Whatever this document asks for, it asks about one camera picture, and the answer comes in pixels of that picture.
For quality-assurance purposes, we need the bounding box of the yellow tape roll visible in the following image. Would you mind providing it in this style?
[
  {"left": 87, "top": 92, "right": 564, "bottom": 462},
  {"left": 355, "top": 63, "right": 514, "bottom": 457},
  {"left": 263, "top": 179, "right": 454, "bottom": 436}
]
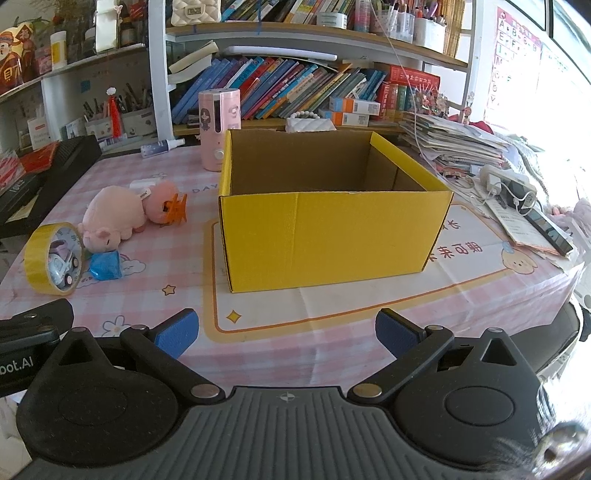
[{"left": 24, "top": 222, "right": 85, "bottom": 296}]

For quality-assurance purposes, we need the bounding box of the blue crinkled packet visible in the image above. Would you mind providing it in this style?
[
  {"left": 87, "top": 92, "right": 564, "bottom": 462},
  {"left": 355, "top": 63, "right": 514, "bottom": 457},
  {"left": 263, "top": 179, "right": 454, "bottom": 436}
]
[{"left": 89, "top": 250, "right": 123, "bottom": 281}]

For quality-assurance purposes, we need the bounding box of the grey furry cuff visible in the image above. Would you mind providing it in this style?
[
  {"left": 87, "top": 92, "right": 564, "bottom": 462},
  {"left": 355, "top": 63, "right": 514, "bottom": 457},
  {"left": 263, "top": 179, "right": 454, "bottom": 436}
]
[{"left": 480, "top": 418, "right": 591, "bottom": 480}]

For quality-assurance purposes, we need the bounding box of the alphabet wall poster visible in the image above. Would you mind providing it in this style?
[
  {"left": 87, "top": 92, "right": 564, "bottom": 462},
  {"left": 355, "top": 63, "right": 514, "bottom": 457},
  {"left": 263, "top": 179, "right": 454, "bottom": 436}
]
[{"left": 485, "top": 7, "right": 543, "bottom": 112}]

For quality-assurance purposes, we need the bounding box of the small white pen holder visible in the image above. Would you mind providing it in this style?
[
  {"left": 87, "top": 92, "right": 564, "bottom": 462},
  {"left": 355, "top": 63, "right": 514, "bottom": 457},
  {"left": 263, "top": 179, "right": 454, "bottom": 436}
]
[{"left": 85, "top": 117, "right": 114, "bottom": 139}]

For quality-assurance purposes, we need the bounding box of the orange hair claw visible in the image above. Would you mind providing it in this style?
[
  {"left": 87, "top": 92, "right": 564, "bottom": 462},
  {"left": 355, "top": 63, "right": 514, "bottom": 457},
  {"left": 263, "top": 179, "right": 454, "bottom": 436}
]
[{"left": 161, "top": 193, "right": 189, "bottom": 227}]

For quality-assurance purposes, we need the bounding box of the small white toy car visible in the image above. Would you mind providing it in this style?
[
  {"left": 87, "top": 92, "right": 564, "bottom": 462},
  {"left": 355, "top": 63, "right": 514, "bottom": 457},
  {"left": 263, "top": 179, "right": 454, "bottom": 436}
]
[{"left": 48, "top": 251, "right": 80, "bottom": 288}]

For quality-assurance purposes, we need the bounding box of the white bookshelf frame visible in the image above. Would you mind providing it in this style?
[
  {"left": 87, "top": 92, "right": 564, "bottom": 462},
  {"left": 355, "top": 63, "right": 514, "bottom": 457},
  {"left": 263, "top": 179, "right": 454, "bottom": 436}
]
[{"left": 148, "top": 0, "right": 469, "bottom": 139}]

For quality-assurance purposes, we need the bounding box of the black ribbed case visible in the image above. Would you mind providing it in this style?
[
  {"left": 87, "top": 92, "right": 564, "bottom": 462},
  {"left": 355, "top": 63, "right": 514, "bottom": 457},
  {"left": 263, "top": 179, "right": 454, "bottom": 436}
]
[{"left": 0, "top": 135, "right": 103, "bottom": 238}]

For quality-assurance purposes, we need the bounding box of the row of shelf books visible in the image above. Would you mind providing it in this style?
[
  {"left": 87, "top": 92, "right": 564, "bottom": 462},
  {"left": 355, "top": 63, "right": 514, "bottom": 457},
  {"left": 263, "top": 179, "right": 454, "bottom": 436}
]
[{"left": 221, "top": 0, "right": 356, "bottom": 26}]

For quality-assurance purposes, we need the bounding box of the white red label card box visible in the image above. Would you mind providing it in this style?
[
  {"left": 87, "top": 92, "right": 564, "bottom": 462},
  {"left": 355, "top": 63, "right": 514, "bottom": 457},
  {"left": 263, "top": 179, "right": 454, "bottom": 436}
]
[{"left": 28, "top": 117, "right": 51, "bottom": 148}]

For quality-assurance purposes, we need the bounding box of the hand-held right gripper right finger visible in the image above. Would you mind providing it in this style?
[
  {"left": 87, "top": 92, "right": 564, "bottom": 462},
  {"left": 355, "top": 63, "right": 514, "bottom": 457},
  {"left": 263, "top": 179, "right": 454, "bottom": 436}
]
[{"left": 347, "top": 308, "right": 541, "bottom": 407}]

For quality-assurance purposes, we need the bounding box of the white power strip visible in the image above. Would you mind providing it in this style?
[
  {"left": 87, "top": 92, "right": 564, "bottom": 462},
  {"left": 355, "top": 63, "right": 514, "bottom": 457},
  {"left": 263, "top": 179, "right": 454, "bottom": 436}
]
[{"left": 479, "top": 165, "right": 539, "bottom": 204}]

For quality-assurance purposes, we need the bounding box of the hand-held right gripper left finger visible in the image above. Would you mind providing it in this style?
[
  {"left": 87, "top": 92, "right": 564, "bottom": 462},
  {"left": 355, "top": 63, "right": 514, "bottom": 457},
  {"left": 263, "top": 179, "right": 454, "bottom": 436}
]
[{"left": 46, "top": 308, "right": 227, "bottom": 407}]

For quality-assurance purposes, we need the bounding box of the row of leaning books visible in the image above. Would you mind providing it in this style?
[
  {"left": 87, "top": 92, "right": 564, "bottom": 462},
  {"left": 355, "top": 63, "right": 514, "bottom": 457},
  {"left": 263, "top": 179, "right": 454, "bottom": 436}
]
[{"left": 171, "top": 55, "right": 389, "bottom": 125}]

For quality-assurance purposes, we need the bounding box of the stack of papers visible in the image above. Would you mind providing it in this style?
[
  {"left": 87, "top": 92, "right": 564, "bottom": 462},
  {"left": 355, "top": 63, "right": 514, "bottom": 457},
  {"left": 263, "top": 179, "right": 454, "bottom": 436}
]
[{"left": 398, "top": 111, "right": 513, "bottom": 178}]

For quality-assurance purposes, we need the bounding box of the red flat packet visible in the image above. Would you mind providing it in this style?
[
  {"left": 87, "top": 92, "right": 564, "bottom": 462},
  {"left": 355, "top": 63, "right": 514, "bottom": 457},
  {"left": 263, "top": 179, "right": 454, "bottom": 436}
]
[{"left": 18, "top": 141, "right": 61, "bottom": 174}]

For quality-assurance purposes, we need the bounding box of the white hanging cable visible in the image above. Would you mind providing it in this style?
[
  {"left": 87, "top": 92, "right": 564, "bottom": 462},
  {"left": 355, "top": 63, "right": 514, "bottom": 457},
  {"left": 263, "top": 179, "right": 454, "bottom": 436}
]
[{"left": 385, "top": 28, "right": 439, "bottom": 162}]

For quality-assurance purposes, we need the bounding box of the white pen container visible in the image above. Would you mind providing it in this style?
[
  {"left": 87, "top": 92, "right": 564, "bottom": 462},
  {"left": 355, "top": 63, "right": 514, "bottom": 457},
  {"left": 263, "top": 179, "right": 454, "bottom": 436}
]
[{"left": 413, "top": 18, "right": 446, "bottom": 47}]

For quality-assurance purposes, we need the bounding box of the cream quilted handbag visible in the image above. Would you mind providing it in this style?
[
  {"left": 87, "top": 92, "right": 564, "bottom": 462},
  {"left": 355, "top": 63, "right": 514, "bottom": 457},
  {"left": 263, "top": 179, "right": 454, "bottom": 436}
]
[{"left": 172, "top": 0, "right": 221, "bottom": 27}]

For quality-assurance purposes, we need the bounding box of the thick red book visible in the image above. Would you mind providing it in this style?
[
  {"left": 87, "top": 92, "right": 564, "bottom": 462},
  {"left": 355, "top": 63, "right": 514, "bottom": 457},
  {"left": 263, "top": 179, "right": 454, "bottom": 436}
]
[{"left": 379, "top": 65, "right": 439, "bottom": 116}]

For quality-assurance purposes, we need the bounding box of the pink pig plush toy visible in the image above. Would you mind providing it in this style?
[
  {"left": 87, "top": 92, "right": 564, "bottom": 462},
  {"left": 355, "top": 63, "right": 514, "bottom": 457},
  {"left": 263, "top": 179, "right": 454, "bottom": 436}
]
[{"left": 76, "top": 185, "right": 148, "bottom": 254}]

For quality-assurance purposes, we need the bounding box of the white jar yellow label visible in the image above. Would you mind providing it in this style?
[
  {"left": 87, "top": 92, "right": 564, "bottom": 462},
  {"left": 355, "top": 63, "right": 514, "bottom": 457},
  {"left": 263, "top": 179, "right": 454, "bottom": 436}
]
[{"left": 50, "top": 31, "right": 68, "bottom": 71}]

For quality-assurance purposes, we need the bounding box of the red fortune figure decoration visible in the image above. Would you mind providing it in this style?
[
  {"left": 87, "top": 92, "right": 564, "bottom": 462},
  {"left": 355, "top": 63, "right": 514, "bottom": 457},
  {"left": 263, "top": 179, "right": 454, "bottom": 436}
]
[{"left": 0, "top": 21, "right": 40, "bottom": 95}]

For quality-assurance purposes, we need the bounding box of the pink fluffy plush ball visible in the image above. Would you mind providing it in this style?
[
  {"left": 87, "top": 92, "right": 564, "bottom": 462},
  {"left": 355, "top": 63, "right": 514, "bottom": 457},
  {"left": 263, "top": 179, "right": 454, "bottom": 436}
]
[{"left": 143, "top": 181, "right": 182, "bottom": 225}]

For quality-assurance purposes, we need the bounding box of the white paper booklet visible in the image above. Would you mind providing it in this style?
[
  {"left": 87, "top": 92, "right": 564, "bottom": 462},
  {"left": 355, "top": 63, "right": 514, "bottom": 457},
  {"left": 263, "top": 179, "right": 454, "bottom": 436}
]
[{"left": 487, "top": 196, "right": 561, "bottom": 254}]

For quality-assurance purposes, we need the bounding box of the pink cylindrical appliance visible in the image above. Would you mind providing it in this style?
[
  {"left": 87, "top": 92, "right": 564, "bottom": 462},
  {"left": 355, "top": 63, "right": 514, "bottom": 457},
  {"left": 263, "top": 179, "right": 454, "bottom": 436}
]
[{"left": 198, "top": 89, "right": 242, "bottom": 172}]

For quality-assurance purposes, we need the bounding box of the small spray bottle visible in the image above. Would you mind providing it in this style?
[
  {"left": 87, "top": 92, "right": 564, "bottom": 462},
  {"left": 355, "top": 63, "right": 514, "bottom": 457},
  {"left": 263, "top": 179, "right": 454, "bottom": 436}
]
[{"left": 141, "top": 137, "right": 186, "bottom": 159}]

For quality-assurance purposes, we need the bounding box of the white quilted pearl purse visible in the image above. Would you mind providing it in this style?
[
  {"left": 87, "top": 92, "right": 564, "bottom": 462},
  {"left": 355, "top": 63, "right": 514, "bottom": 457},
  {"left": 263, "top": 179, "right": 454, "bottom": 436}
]
[{"left": 285, "top": 111, "right": 337, "bottom": 134}]

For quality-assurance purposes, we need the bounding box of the pink checkered tablecloth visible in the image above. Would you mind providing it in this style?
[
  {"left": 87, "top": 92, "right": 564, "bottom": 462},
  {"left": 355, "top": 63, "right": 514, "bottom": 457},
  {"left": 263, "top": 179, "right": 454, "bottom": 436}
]
[{"left": 0, "top": 134, "right": 583, "bottom": 384}]

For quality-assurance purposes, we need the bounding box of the yellow cardboard box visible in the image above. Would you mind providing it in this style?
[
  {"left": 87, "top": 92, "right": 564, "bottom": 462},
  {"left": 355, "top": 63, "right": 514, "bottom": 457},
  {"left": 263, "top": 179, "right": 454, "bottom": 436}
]
[{"left": 218, "top": 129, "right": 455, "bottom": 294}]

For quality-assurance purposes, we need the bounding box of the black seat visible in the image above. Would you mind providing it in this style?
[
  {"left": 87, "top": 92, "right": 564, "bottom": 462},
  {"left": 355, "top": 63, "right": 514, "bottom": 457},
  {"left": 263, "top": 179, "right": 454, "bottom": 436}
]
[{"left": 508, "top": 302, "right": 580, "bottom": 379}]

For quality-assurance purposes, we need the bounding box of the red tassel ornament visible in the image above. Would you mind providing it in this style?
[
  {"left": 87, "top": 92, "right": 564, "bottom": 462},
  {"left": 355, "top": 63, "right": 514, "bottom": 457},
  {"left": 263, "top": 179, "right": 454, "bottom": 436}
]
[{"left": 105, "top": 88, "right": 126, "bottom": 139}]

